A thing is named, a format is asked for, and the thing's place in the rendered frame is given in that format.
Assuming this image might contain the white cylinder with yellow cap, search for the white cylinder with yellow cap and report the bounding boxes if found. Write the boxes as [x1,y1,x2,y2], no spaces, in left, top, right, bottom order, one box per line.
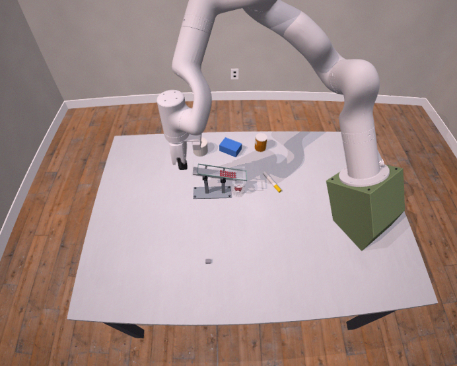
[263,172,280,191]

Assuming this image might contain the clear glass vial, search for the clear glass vial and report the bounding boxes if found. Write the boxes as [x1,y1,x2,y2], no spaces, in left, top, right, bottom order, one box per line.
[232,186,245,198]

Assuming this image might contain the amber pill bottle with white cap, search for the amber pill bottle with white cap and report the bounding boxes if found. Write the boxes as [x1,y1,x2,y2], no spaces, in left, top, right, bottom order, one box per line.
[255,133,267,152]

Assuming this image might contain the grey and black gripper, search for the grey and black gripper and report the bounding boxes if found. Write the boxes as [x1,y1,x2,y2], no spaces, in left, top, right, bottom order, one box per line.
[168,141,188,170]

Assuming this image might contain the blue box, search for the blue box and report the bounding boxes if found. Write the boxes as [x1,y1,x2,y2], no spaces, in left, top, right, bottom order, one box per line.
[219,138,242,157]

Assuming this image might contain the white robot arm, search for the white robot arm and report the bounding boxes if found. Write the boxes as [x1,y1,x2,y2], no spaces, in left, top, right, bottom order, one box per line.
[157,0,390,187]

